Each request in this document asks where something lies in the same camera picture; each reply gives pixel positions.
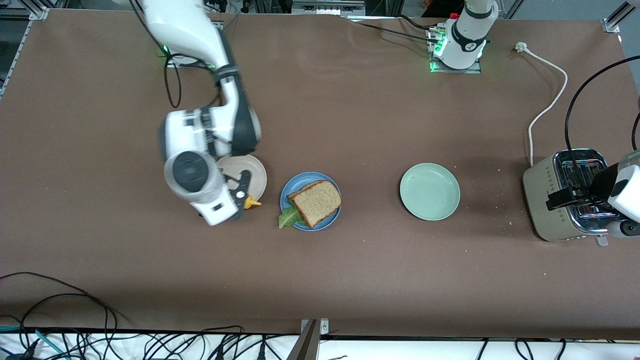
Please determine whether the green lettuce leaf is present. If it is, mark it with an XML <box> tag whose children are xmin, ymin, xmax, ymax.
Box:
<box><xmin>278</xmin><ymin>206</ymin><xmax>307</xmax><ymax>230</ymax></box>

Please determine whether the green round plate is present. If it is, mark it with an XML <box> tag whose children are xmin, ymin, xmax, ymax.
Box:
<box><xmin>399</xmin><ymin>162</ymin><xmax>461</xmax><ymax>222</ymax></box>

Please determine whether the blue round plate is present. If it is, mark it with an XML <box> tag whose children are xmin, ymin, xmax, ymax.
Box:
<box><xmin>279</xmin><ymin>172</ymin><xmax>343</xmax><ymax>232</ymax></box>

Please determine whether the beige round plate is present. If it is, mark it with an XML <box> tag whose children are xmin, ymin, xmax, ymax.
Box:
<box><xmin>217</xmin><ymin>154</ymin><xmax>268</xmax><ymax>203</ymax></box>

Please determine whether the silver two-slot toaster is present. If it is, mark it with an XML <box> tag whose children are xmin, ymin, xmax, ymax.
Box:
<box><xmin>522</xmin><ymin>148</ymin><xmax>628</xmax><ymax>248</ymax></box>

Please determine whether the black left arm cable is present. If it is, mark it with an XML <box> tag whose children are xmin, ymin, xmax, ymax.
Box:
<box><xmin>565</xmin><ymin>56</ymin><xmax>640</xmax><ymax>193</ymax></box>

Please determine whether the white toaster power cable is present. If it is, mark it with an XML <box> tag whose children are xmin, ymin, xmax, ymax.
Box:
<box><xmin>515</xmin><ymin>42</ymin><xmax>569</xmax><ymax>167</ymax></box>

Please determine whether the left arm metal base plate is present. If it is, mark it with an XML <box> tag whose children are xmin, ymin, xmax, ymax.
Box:
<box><xmin>429</xmin><ymin>27</ymin><xmax>484</xmax><ymax>74</ymax></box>

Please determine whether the black base power cable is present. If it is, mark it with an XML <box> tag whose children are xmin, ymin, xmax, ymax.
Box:
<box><xmin>397</xmin><ymin>14</ymin><xmax>443</xmax><ymax>32</ymax></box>
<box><xmin>358</xmin><ymin>22</ymin><xmax>441</xmax><ymax>44</ymax></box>

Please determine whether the aluminium profile post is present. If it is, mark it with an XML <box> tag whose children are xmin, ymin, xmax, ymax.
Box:
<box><xmin>286</xmin><ymin>318</ymin><xmax>330</xmax><ymax>360</ymax></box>

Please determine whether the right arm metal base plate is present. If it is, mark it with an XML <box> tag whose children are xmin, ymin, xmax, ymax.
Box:
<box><xmin>165</xmin><ymin>45</ymin><xmax>223</xmax><ymax>69</ymax></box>

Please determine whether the long black looped cable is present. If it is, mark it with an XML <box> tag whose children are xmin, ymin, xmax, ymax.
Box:
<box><xmin>0</xmin><ymin>271</ymin><xmax>118</xmax><ymax>360</ymax></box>

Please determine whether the short black looped cable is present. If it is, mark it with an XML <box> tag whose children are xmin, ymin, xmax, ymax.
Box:
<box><xmin>19</xmin><ymin>293</ymin><xmax>110</xmax><ymax>360</ymax></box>

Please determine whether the teal cable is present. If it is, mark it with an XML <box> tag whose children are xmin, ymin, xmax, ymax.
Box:
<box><xmin>0</xmin><ymin>325</ymin><xmax>67</xmax><ymax>359</ymax></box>

